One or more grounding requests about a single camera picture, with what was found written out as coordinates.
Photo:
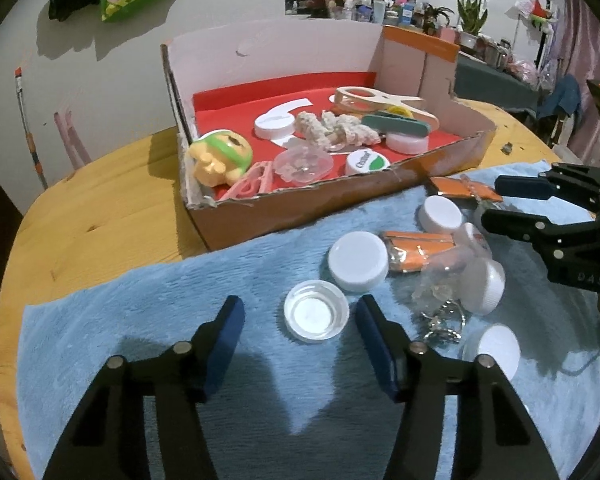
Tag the pink curtain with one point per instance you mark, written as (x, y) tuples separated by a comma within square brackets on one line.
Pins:
[(587, 60)]

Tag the large white bottle cap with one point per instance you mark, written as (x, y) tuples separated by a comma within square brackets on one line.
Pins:
[(357, 257), (497, 347)]

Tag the blue cloth on chair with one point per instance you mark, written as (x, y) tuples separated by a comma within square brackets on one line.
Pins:
[(562, 95)]

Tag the upturned white bottle cap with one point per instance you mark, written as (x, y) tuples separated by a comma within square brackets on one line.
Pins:
[(316, 312)]

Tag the watermelon slice toy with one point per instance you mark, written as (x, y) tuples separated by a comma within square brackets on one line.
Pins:
[(537, 10)]

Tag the clear plastic jar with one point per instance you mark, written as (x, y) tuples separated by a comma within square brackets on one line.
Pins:
[(442, 267)]

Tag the white cap with grey label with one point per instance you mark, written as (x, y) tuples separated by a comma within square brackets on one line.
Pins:
[(274, 124)]

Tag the orange cardboard box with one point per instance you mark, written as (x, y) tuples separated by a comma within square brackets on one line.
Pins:
[(280, 215)]

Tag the small potted plant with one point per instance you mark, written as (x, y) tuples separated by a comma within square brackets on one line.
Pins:
[(435, 15)]

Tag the orange foil wrapper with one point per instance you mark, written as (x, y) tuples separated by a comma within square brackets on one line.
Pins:
[(452, 186), (415, 252)]

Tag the blue fluffy mat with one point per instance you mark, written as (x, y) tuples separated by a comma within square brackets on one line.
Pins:
[(130, 310)]

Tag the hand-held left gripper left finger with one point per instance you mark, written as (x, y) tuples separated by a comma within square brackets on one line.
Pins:
[(225, 345)]

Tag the small dark crumb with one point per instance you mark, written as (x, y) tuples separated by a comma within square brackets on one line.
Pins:
[(506, 149)]

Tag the white cap with red print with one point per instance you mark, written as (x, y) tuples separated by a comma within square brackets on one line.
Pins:
[(472, 242)]

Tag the white cap with green label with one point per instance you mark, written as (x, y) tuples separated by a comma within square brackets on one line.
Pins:
[(366, 161)]

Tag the flat white cap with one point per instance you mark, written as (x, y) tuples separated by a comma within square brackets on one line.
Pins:
[(405, 144)]

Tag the broom stick with orange bands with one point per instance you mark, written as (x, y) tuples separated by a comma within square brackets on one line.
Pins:
[(27, 125)]

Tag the pink plastic clothespin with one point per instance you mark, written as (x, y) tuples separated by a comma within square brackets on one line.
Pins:
[(252, 180)]

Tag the potted snake plant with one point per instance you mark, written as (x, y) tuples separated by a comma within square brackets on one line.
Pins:
[(471, 15)]

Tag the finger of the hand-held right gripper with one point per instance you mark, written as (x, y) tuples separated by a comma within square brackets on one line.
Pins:
[(510, 225), (525, 187)]

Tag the dark green clip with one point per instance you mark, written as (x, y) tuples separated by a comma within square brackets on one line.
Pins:
[(395, 124)]

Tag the row of cosmetic bottles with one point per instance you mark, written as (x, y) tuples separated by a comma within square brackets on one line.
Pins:
[(405, 10)]

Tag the pile of metal clips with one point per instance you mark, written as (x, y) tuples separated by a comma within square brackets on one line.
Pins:
[(442, 322)]

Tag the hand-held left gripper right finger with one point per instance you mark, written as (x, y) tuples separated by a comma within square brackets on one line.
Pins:
[(377, 350)]

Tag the red paper sheet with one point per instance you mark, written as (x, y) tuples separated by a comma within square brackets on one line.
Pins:
[(240, 105)]

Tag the green and yellow toy figure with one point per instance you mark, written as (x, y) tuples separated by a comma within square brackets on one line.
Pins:
[(220, 157)]

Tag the large wooden clothespin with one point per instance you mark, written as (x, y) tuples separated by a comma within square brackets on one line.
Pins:
[(415, 105)]

